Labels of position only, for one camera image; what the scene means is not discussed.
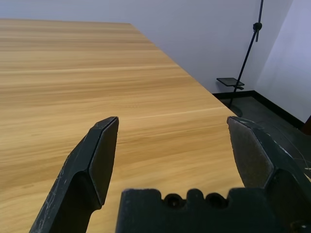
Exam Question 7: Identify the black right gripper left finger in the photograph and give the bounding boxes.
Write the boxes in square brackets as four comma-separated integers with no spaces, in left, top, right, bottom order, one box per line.
[29,116,120,233]

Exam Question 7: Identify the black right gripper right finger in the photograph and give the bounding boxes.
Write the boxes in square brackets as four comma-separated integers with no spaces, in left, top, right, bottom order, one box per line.
[226,116,311,233]

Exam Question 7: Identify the dark brown door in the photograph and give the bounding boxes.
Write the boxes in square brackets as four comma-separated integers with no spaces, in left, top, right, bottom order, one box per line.
[302,119,311,136]

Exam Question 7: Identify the black stand with tray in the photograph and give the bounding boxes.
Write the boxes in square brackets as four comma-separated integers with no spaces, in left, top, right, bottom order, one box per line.
[216,0,264,117]

